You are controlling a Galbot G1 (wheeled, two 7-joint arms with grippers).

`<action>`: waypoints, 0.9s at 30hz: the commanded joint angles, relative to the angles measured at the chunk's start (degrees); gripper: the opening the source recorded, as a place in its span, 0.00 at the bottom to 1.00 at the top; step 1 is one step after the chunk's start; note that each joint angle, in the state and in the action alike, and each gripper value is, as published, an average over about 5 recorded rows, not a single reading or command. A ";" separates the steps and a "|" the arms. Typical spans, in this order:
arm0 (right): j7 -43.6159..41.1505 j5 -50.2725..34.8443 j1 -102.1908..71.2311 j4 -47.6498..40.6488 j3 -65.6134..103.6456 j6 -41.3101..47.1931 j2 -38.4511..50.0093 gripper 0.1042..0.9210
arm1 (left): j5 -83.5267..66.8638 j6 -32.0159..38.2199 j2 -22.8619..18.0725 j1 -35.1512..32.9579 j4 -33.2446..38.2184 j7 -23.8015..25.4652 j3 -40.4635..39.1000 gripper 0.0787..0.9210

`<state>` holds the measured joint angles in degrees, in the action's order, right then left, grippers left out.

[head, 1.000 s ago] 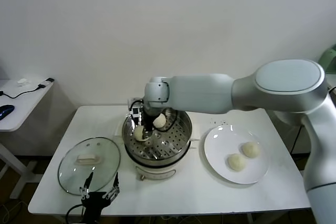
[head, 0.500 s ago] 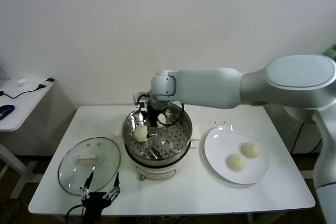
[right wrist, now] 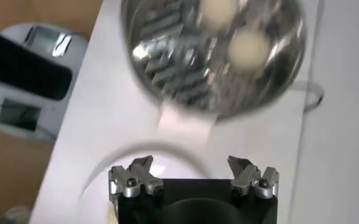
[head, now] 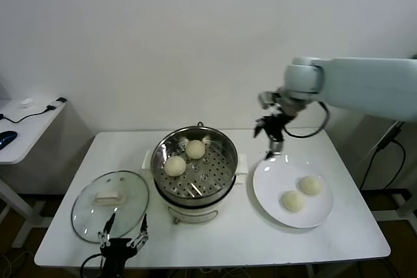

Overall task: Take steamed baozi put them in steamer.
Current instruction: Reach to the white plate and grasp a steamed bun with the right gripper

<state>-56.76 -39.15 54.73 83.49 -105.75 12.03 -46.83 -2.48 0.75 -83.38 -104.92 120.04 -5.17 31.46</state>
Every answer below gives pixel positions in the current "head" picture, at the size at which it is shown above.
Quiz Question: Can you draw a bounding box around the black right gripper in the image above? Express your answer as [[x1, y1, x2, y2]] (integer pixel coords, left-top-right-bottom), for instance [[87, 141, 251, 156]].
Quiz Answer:
[[253, 113, 293, 160]]

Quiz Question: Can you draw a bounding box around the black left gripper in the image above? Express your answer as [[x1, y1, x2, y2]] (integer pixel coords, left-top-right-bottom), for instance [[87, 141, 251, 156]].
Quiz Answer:
[[97, 212, 150, 278]]

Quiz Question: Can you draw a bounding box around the round glass pot lid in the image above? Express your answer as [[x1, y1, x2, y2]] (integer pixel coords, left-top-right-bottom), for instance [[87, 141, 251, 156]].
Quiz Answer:
[[71, 169, 151, 243]]

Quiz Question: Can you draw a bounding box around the white steamed baozi bun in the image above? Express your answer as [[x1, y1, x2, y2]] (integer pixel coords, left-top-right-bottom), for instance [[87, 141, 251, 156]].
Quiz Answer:
[[298, 175, 324, 197], [280, 190, 307, 214], [185, 139, 207, 160], [164, 156, 187, 177]]

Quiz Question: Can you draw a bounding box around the perforated steel steamer basket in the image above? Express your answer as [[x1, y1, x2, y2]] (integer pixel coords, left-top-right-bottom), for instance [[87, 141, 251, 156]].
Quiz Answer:
[[151, 125, 240, 209]]

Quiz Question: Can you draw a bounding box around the round white plate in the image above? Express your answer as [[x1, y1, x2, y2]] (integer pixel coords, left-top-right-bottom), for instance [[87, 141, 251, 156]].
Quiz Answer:
[[252, 155, 335, 229]]

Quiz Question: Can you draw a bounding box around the cream electric cooking pot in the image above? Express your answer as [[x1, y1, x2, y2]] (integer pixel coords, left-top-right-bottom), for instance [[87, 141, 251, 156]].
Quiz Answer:
[[142, 149, 250, 225]]

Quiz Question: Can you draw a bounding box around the white side table with appliance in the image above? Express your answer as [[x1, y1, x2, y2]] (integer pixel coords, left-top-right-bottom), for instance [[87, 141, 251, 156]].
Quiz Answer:
[[371, 121, 417, 223]]

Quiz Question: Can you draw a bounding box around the white side table with mouse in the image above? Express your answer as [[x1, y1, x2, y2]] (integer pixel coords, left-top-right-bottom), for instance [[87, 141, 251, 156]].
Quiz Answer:
[[0, 97, 70, 249]]

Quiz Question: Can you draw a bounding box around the blue computer mouse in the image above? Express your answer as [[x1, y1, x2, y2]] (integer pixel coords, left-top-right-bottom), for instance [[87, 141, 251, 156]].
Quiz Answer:
[[0, 130, 19, 150]]

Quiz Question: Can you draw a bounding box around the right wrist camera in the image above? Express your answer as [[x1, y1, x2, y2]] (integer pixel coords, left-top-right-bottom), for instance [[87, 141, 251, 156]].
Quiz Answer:
[[258, 90, 283, 109]]

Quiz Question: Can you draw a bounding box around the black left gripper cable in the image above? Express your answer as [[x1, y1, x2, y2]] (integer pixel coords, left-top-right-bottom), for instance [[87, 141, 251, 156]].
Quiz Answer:
[[79, 253, 105, 278]]

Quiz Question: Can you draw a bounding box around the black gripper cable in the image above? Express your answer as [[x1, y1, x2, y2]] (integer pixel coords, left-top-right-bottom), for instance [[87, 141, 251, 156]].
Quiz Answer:
[[79, 253, 105, 278], [283, 102, 330, 138]]

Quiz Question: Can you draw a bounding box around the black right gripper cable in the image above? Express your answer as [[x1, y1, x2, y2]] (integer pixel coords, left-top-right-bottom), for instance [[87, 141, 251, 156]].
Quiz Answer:
[[283, 102, 330, 138]]

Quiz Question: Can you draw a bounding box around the black power cable with adapter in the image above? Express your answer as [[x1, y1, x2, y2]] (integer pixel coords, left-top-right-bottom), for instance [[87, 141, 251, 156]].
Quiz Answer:
[[360, 121, 408, 191]]

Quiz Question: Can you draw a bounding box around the thin black desk cable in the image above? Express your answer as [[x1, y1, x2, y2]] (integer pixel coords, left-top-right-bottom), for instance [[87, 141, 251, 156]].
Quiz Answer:
[[0, 104, 56, 123]]

